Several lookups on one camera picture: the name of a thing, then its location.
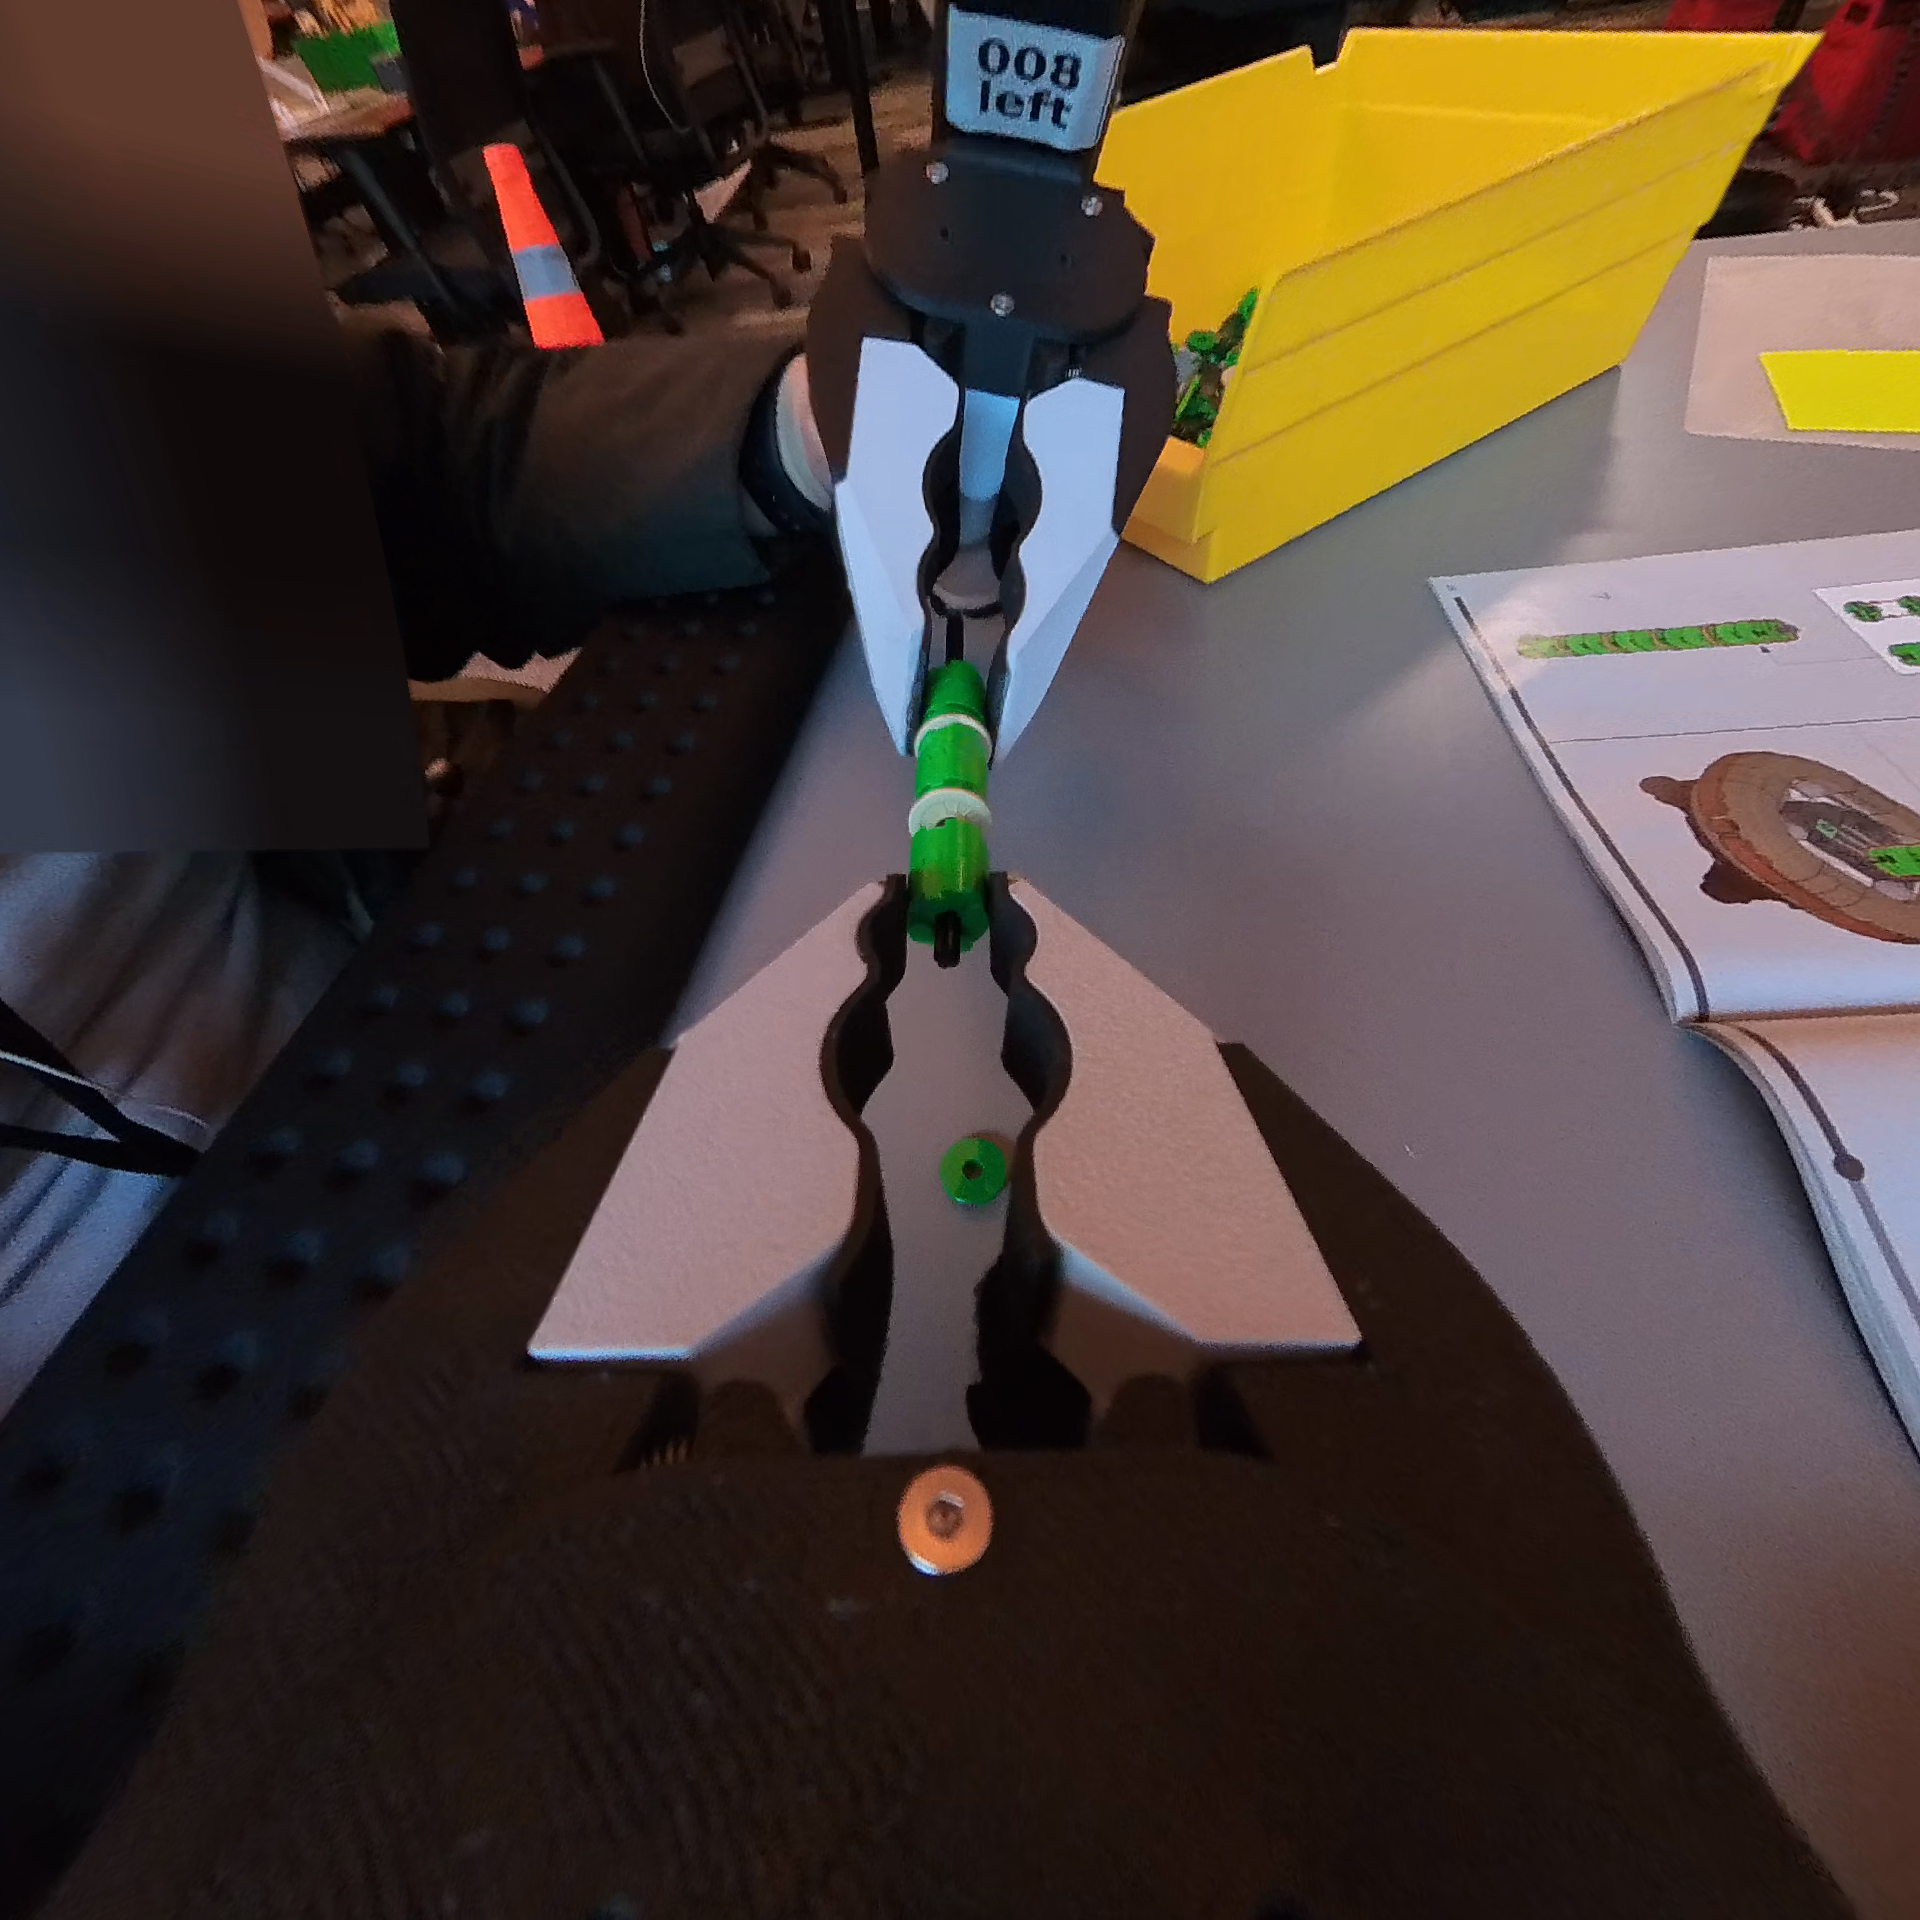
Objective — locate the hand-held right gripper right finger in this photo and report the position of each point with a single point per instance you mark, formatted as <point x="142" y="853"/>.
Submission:
<point x="1184" y="1201"/>

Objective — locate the orange traffic cone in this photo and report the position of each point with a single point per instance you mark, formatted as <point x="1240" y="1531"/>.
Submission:
<point x="540" y="254"/>

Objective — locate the person's left hand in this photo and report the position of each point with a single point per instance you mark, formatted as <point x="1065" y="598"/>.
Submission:
<point x="796" y="436"/>

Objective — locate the person's left forearm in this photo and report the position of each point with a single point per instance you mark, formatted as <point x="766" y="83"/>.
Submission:
<point x="570" y="481"/>

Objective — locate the red bin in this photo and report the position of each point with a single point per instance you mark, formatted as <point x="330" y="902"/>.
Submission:
<point x="1844" y="90"/>

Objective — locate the person's grey shirt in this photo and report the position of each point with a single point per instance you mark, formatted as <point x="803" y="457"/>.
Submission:
<point x="120" y="974"/>

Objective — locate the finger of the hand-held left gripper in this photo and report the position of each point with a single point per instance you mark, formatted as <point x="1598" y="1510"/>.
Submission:
<point x="884" y="494"/>
<point x="1073" y="511"/>

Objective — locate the grey desk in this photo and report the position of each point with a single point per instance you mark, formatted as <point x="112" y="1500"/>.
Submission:
<point x="1319" y="902"/>

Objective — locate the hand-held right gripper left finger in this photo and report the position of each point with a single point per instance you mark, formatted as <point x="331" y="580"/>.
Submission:
<point x="721" y="1201"/>

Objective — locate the yellow plastic bin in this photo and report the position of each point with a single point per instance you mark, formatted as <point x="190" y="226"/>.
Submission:
<point x="1500" y="271"/>

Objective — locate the green bin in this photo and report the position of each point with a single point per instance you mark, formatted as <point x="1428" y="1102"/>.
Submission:
<point x="345" y="59"/>

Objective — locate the green round plate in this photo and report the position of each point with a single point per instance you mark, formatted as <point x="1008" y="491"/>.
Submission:
<point x="971" y="1173"/>

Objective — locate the pile of green brick pieces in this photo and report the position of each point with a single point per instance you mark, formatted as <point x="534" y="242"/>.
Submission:
<point x="1207" y="377"/>

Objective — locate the open instruction booklet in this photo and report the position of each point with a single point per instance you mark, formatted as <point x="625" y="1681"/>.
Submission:
<point x="1651" y="841"/>

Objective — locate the yellow paper sheet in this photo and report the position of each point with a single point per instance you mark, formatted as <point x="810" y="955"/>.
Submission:
<point x="1844" y="390"/>

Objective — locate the pale crumpled cloth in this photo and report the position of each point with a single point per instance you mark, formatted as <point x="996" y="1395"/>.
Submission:
<point x="495" y="676"/>

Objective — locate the black office chair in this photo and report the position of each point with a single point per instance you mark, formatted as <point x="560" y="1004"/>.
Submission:
<point x="705" y="226"/>

